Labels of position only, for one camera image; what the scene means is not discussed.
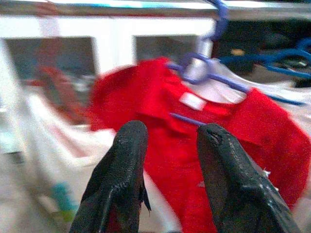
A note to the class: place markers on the white cartoon print t-shirt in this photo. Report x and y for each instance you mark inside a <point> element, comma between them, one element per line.
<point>48,145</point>

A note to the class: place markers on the purple plastic hanger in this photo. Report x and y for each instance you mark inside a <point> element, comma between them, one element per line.
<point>224,17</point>

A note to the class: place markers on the red plastic hanger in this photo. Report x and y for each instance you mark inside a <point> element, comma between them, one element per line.
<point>60,92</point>

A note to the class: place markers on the blue plastic hanger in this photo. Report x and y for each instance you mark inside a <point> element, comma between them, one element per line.
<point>267,58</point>

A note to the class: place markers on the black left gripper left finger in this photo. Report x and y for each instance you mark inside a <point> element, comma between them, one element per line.
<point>116,182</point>

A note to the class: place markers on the white glass-door cabinet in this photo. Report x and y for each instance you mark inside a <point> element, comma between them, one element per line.
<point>114,48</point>

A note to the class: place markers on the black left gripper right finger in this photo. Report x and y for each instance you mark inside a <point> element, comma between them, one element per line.
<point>238,194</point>

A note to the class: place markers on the silver clothes rack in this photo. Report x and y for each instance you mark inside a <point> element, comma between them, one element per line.
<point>97,9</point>

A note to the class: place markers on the red polo shirt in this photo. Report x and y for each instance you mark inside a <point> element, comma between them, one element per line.
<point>170,157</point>

